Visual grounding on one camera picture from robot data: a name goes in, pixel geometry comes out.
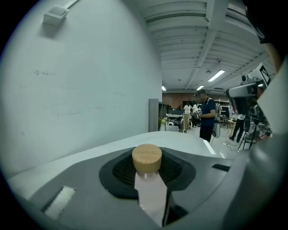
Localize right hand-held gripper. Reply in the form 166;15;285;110
225;60;288;133

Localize grey cabinet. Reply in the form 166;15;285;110
148;98;167;133

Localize white table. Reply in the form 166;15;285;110
6;131;236;201

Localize grey console with black mesh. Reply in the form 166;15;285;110
28;132;288;230

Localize small pink bottle wooden cap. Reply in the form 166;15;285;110
131;143;168;227

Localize flowers in white vase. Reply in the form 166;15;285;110
158;115;169;132

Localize white wall junction box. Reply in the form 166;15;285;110
42;5;70;27

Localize white foam strip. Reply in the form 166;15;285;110
44;187;76;221

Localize person's right forearm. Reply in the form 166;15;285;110
265;42;285;71

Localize black tripod stand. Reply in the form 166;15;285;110
238;112;260;150

